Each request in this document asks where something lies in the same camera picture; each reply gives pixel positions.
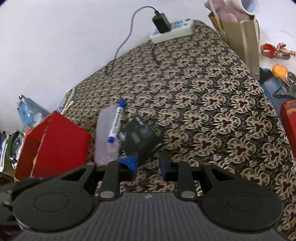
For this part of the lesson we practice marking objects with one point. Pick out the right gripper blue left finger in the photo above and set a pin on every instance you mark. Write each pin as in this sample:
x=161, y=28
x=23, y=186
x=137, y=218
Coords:
x=128, y=168

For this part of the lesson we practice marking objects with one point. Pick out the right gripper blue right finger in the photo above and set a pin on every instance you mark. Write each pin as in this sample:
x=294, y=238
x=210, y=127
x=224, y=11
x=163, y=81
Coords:
x=165, y=166

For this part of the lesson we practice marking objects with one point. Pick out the translucent plastic case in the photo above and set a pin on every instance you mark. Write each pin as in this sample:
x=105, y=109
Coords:
x=105, y=152

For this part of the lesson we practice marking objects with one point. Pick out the blue whiteboard marker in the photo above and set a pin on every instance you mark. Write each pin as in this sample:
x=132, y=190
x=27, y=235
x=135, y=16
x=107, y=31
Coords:
x=116, y=122

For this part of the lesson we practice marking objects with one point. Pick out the red cardboard box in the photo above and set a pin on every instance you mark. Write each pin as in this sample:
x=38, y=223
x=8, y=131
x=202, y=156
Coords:
x=53, y=147

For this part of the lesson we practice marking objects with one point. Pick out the patterned floral table cloth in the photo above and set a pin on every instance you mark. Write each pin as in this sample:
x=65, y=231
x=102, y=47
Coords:
x=202, y=99

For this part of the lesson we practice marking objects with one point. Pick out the blue foil bag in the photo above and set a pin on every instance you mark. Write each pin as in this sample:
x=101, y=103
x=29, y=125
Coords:
x=30, y=113

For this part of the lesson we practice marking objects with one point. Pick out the blue flat package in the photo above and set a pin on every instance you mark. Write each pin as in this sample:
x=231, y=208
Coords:
x=269, y=84

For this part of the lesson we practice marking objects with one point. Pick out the small red printed box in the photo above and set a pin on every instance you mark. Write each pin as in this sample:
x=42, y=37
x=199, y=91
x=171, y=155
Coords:
x=288, y=116

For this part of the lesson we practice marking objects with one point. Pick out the white power strip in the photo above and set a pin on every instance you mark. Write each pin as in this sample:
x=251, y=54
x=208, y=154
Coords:
x=179, y=29

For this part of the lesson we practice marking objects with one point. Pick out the black power adapter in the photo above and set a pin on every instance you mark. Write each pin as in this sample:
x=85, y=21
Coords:
x=161, y=22

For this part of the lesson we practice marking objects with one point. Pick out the orange round object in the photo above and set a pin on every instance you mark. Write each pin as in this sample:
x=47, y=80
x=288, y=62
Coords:
x=280, y=71

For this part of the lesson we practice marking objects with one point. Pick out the beige paper gift bag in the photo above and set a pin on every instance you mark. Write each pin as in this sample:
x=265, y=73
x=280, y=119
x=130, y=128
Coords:
x=243, y=38

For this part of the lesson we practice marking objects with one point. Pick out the red decorative ornament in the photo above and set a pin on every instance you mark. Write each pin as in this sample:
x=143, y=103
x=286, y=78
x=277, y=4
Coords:
x=280, y=51

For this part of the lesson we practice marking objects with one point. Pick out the pink plush toy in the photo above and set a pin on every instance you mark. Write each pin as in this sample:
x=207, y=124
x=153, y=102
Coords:
x=226, y=11

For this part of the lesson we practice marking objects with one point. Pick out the white rolled paper tube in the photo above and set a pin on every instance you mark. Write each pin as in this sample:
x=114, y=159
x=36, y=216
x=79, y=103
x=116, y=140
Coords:
x=250, y=7

